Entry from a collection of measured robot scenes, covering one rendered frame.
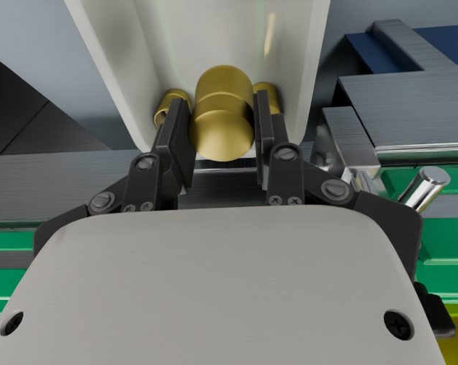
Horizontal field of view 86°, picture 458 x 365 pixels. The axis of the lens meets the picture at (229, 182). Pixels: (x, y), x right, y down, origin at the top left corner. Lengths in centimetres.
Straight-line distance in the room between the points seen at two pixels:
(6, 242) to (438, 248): 44
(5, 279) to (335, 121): 39
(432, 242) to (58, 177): 42
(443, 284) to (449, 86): 19
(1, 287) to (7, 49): 42
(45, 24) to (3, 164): 24
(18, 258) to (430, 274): 44
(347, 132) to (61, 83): 53
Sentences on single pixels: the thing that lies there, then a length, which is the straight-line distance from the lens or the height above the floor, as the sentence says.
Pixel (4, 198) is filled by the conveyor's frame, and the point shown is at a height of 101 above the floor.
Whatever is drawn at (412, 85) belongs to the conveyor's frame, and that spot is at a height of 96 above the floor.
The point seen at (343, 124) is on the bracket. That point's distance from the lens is 25.
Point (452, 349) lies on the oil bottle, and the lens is 32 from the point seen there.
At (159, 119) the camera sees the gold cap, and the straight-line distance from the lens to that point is 29.
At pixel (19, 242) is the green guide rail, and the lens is 41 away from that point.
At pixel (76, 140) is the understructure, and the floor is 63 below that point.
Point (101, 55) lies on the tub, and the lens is 23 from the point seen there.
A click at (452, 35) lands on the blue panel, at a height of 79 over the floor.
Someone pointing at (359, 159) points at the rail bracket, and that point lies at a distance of 21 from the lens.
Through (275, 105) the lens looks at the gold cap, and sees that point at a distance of 26.
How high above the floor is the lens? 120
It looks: 40 degrees down
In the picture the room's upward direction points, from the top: 178 degrees counter-clockwise
